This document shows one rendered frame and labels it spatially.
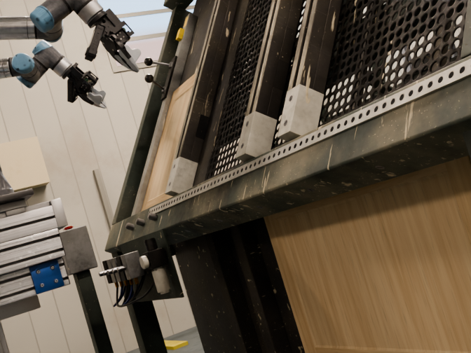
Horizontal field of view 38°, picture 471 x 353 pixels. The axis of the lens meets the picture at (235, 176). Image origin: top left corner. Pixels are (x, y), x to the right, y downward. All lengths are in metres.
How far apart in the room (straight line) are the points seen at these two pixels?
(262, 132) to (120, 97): 4.46
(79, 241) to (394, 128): 1.86
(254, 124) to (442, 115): 0.76
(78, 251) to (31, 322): 2.90
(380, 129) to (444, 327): 0.57
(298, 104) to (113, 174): 4.49
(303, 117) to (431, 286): 0.50
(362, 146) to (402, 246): 0.43
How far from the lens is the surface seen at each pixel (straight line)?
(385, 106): 1.33
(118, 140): 6.13
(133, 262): 2.46
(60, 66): 2.88
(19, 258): 2.20
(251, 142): 1.82
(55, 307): 5.80
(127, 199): 3.04
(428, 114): 1.22
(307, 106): 1.65
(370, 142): 1.34
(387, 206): 1.71
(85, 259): 2.90
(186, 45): 3.07
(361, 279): 1.89
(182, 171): 2.34
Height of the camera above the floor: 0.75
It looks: 4 degrees up
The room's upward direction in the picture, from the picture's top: 17 degrees counter-clockwise
